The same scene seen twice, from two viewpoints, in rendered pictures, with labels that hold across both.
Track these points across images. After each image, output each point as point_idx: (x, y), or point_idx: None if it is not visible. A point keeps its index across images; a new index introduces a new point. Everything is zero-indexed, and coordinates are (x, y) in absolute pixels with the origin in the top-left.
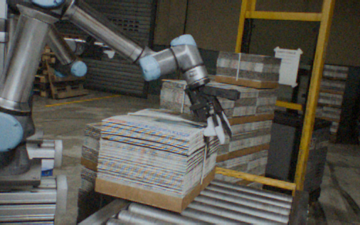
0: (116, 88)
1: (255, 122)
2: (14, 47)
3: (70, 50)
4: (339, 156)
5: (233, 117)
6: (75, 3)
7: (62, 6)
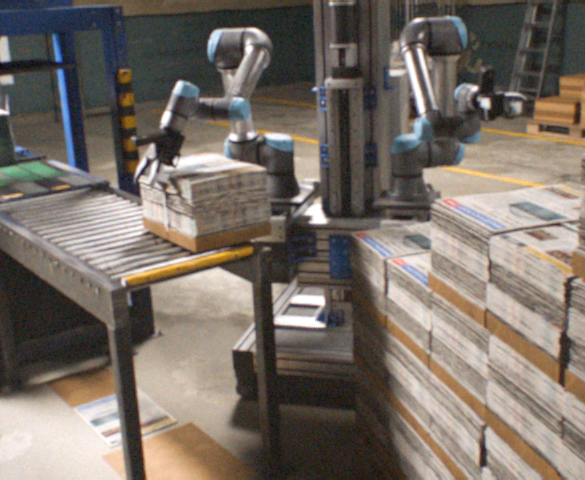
0: None
1: (571, 397)
2: None
3: (420, 101)
4: None
5: (490, 313)
6: (245, 54)
7: (222, 59)
